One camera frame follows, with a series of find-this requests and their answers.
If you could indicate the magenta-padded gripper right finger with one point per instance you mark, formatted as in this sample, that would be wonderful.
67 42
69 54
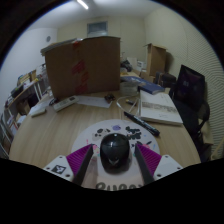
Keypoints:
150 159

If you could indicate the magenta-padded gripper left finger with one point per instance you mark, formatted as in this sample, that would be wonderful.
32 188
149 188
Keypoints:
79 160

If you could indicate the black computer mouse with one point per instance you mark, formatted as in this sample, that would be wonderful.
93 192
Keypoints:
115 150

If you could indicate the white printed mouse pad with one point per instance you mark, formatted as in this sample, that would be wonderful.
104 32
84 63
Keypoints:
115 126

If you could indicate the black marker pen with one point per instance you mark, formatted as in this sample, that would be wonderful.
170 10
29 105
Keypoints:
141 123

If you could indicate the white open book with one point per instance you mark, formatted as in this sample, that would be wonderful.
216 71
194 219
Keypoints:
160 108

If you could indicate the white paper sheet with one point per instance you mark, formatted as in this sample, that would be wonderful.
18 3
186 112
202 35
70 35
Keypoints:
93 101

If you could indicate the small black gadget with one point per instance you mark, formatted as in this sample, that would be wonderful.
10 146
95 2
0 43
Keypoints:
109 97

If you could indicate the blue book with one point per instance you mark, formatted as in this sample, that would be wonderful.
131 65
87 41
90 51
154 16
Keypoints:
151 87

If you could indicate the low bookshelf unit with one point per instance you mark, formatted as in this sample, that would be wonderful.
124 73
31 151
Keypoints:
6 133

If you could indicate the black office chair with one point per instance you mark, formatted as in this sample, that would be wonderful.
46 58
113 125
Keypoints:
190 90

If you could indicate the large brown cardboard box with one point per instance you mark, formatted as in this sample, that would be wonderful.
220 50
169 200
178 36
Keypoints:
96 66

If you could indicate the small brown cardboard box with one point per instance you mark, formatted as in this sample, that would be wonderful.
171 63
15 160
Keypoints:
156 60

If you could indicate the ceiling tube light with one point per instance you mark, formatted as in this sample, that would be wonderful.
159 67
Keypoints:
82 4

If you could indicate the wooden wall shelf unit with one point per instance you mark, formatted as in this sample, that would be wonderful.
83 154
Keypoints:
25 91

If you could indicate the wall air vent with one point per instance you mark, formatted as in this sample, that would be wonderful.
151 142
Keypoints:
97 28

